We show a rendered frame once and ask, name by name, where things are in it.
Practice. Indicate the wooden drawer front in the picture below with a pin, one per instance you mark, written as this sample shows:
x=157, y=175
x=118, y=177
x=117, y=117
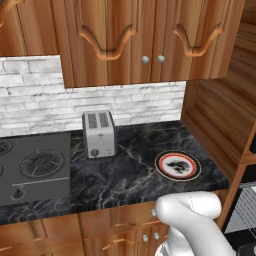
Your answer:
x=40, y=231
x=116, y=218

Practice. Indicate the round silver drawer knob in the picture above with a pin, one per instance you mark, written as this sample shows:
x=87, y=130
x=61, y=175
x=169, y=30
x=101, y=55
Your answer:
x=153, y=212

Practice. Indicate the grey gas hob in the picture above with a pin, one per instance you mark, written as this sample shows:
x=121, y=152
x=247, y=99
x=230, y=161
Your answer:
x=40, y=166

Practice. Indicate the round silver cupboard knob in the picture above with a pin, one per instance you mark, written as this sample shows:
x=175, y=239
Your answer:
x=145, y=238
x=156, y=236
x=161, y=59
x=145, y=59

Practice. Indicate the wooden wall cupboard door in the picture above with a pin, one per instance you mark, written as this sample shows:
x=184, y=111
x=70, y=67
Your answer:
x=200, y=63
x=100, y=66

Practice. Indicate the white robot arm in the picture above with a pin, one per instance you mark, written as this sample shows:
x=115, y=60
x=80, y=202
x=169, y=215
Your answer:
x=190, y=220

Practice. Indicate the tall wooden oven cabinet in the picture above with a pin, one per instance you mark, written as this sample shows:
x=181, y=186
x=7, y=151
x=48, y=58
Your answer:
x=220, y=110

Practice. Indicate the grey hob knob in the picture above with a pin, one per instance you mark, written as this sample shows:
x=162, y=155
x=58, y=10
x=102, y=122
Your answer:
x=17, y=194

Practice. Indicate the silver two-slot toaster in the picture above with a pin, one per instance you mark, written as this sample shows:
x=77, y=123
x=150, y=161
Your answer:
x=99, y=140

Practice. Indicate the black built-in oven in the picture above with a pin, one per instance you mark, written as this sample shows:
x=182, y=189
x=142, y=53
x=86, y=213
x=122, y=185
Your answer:
x=248, y=174

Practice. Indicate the red-rimmed round plate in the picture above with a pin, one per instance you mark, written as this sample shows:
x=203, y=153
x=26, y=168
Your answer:
x=161, y=166

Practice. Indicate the wooden wall cupboard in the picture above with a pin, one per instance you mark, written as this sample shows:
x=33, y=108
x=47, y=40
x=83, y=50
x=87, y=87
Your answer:
x=30, y=30

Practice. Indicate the wooden base cupboard door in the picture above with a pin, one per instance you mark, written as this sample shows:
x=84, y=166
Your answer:
x=50, y=251
x=160, y=241
x=116, y=246

